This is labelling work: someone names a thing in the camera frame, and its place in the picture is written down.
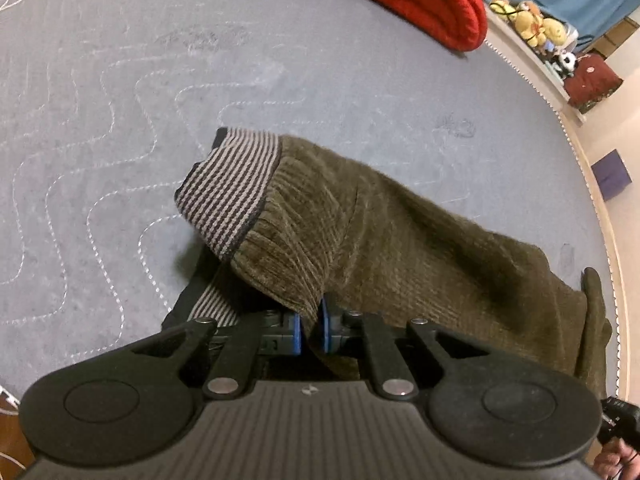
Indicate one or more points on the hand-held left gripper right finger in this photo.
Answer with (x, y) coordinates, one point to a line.
(326, 332)

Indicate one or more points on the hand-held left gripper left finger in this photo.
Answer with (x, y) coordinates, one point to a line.
(298, 332)

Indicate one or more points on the person's right hand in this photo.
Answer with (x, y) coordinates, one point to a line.
(612, 462)

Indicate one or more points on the purple box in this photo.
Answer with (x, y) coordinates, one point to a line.
(612, 175)

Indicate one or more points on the grey quilted mattress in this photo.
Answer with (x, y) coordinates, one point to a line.
(100, 85)

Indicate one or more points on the cream curved ledge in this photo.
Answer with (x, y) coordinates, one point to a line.
(535, 70)

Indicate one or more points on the red cushion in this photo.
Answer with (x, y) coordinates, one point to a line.
(592, 80)

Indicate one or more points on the panda plush toy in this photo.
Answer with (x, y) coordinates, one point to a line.
(567, 62)

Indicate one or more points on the yellow bear plush toy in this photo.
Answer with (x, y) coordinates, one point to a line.
(547, 30)

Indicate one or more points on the wooden bed frame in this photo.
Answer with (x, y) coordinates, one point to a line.
(597, 210)

